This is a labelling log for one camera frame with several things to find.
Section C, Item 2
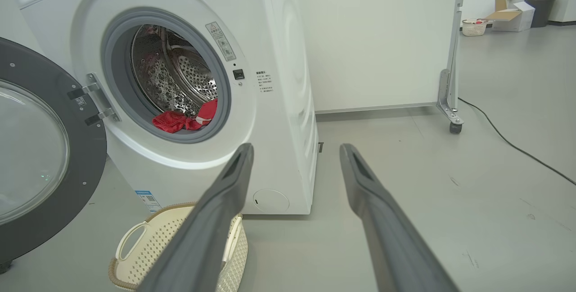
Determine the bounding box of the round dark washing machine door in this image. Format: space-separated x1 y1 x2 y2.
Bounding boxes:
0 36 121 266

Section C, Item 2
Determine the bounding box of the white rolling partition board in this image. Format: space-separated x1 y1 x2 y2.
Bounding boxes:
292 0 468 126

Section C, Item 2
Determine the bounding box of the black trash bin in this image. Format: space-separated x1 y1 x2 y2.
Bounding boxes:
525 0 558 28

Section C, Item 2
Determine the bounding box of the open cardboard box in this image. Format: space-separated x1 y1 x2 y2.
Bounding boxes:
485 0 536 32

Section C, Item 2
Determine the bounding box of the white front-load washing machine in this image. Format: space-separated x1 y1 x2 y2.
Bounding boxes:
0 0 321 215

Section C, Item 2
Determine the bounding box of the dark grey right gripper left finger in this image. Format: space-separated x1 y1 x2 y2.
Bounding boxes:
137 143 255 292

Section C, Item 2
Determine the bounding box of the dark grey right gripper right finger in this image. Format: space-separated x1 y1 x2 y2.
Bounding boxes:
340 144 459 292

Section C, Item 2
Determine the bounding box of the black floor cable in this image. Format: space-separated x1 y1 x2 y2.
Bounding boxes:
458 98 576 186

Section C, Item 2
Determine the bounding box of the red and white jersey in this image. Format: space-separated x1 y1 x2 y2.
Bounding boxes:
152 99 219 134

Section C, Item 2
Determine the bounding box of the small white background basket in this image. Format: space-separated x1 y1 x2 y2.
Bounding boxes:
462 18 489 37

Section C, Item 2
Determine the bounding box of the cream perforated laundry basket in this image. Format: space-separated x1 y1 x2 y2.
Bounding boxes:
108 202 248 292

